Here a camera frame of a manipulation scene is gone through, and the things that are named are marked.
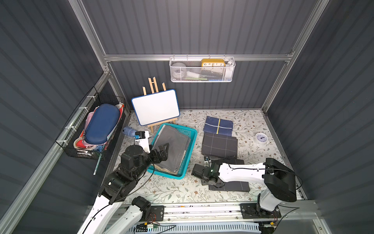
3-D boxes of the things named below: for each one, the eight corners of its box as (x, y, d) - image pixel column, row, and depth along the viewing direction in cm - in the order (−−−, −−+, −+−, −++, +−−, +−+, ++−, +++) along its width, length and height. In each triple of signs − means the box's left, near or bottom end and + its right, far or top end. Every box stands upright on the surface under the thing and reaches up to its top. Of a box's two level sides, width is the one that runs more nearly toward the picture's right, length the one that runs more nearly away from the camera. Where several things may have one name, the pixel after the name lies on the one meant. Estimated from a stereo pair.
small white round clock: (255, 145, 102) (257, 142, 99) (252, 135, 107) (254, 132, 104) (267, 145, 102) (269, 142, 99) (263, 135, 107) (265, 132, 104)
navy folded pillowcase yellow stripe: (203, 131, 109) (203, 130, 108) (206, 117, 118) (206, 115, 117) (231, 137, 106) (232, 135, 104) (233, 122, 115) (233, 120, 113)
